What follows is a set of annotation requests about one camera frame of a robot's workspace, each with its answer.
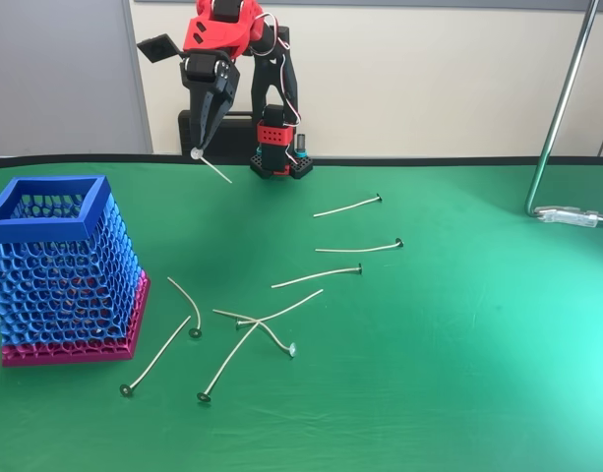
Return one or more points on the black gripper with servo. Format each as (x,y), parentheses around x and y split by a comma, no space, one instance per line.
(203,70)

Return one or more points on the candle wick with white base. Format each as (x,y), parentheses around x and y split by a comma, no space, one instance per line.
(197,153)

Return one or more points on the black perforated arm base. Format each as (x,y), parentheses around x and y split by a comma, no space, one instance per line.
(301,167)

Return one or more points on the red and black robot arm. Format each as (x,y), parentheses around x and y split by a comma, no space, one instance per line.
(217,29)

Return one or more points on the blue and magenta mesh basket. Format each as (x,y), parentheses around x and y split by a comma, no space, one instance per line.
(60,275)

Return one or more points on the black case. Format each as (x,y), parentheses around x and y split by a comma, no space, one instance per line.
(237,133)

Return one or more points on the grey partition panel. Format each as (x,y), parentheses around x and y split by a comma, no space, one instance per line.
(60,74)

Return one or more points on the green cloth with black rim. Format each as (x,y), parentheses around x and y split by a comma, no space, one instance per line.
(429,344)

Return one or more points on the clear tape wrap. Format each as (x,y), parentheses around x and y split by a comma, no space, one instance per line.
(566,216)

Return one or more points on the black square camera mount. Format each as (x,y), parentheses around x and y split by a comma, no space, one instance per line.
(158,47)

